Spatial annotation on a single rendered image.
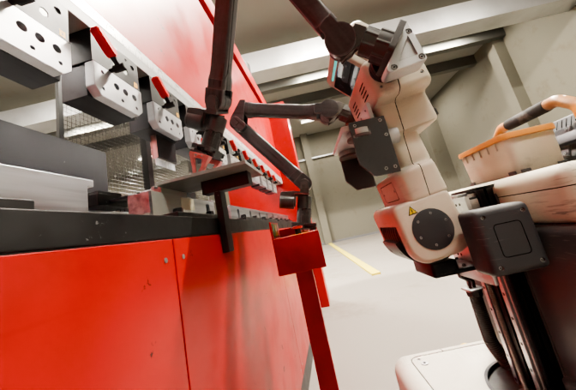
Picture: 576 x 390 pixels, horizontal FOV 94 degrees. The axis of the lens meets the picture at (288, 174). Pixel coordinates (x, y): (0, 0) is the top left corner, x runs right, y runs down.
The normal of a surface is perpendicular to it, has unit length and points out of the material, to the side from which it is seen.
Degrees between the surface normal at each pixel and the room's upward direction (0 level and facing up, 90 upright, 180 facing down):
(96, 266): 90
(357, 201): 90
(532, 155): 92
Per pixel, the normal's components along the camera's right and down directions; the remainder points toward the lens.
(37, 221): 0.96, -0.24
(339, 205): -0.07, -0.20
